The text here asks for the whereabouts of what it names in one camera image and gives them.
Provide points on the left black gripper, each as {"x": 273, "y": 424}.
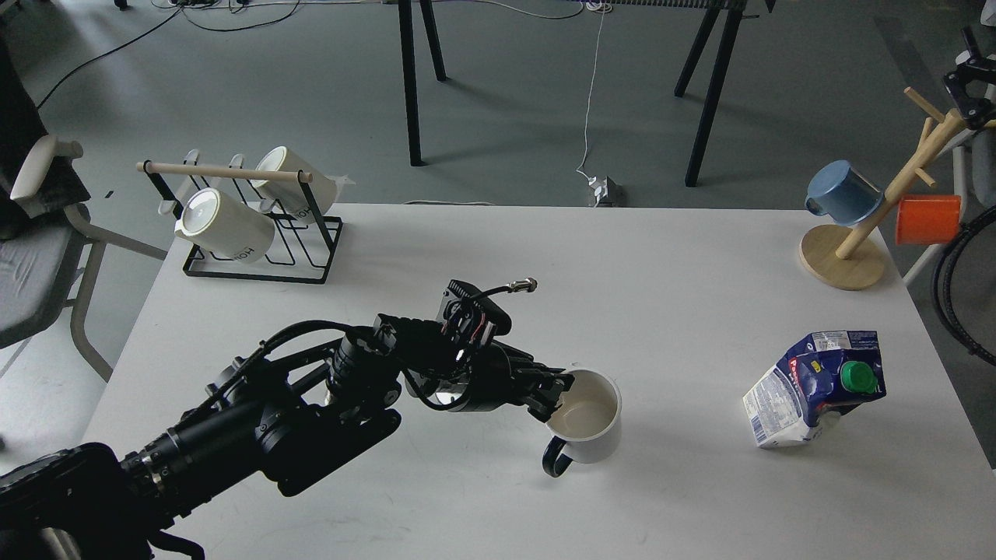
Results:
{"x": 454, "y": 362}

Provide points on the white mug black handle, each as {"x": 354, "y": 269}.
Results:
{"x": 586, "y": 427}

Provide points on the blue white milk carton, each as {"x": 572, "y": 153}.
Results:
{"x": 823, "y": 377}

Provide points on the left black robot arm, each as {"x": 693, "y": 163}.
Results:
{"x": 308, "y": 400}

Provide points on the orange cup on tree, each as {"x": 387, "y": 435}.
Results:
{"x": 927, "y": 219}

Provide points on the blue cup on tree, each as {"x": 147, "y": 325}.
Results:
{"x": 845, "y": 195}

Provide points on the grey power strip on floor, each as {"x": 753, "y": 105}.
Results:
{"x": 605, "y": 193}

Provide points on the wooden mug tree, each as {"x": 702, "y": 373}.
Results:
{"x": 842, "y": 256}

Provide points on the right black table leg pair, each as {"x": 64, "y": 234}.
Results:
{"x": 735, "y": 11}

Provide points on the black table leg pair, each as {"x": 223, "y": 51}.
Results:
{"x": 408, "y": 58}
{"x": 735, "y": 11}

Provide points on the rear white mug on rack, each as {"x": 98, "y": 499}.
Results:
{"x": 289, "y": 194}

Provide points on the white mug on rack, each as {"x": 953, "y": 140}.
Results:
{"x": 289, "y": 194}
{"x": 220, "y": 224}

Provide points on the front white mug on rack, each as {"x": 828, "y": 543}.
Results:
{"x": 220, "y": 224}

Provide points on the left black table leg pair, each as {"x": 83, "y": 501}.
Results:
{"x": 408, "y": 58}

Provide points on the grey office chair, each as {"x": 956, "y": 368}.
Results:
{"x": 50, "y": 252}

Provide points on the black wire mug rack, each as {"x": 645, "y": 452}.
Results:
{"x": 300, "y": 253}

